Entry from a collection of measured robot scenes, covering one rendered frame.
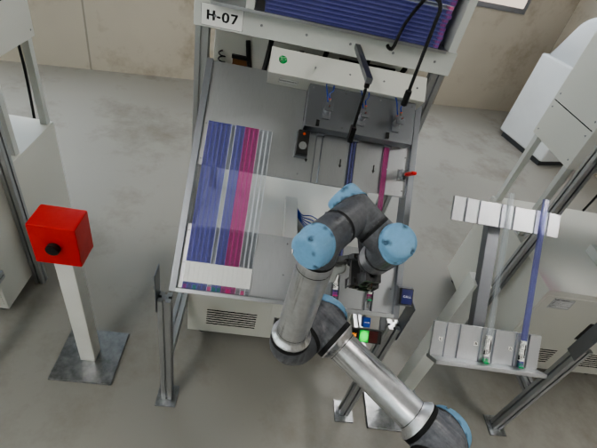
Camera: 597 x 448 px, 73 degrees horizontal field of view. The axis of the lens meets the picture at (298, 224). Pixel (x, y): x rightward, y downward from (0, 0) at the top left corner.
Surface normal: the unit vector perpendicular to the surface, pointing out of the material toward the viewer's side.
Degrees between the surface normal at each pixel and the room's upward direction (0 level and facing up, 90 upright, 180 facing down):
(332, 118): 44
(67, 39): 90
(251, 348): 0
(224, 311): 90
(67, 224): 0
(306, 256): 90
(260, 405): 0
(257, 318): 90
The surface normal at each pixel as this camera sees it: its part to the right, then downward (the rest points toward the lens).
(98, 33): 0.21, 0.67
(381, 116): 0.14, -0.07
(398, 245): 0.17, -0.33
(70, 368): 0.19, -0.74
